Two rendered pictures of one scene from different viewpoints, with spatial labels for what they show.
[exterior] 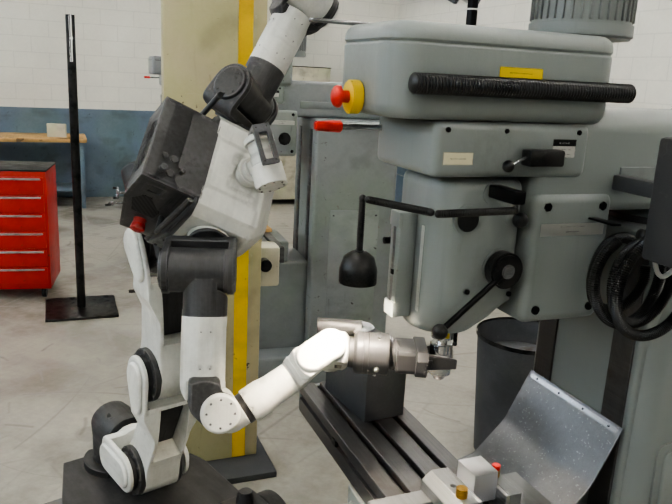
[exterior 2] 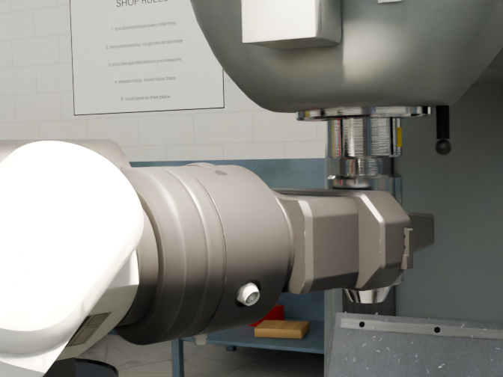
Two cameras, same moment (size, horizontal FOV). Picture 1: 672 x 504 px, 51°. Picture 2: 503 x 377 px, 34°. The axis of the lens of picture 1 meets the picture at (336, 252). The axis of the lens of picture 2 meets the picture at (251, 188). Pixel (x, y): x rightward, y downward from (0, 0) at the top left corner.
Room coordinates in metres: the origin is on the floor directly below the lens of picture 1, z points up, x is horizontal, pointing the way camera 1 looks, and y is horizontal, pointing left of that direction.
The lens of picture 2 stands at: (1.03, 0.18, 1.29)
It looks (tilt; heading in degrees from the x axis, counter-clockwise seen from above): 3 degrees down; 318
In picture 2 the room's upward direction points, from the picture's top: 2 degrees counter-clockwise
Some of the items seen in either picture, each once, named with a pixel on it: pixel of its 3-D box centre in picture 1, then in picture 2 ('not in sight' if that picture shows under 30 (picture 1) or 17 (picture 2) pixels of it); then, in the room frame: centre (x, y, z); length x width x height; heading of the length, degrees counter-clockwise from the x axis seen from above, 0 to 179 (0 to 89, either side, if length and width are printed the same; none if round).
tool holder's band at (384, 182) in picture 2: (441, 344); (364, 182); (1.37, -0.23, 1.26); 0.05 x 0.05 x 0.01
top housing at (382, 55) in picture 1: (473, 74); not in sight; (1.38, -0.24, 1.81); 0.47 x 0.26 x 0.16; 112
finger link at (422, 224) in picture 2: (441, 363); (403, 233); (1.34, -0.23, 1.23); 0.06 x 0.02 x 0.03; 89
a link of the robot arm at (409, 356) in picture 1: (396, 356); (258, 246); (1.37, -0.14, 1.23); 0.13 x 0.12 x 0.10; 179
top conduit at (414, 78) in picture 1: (527, 88); not in sight; (1.25, -0.32, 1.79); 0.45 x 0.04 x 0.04; 112
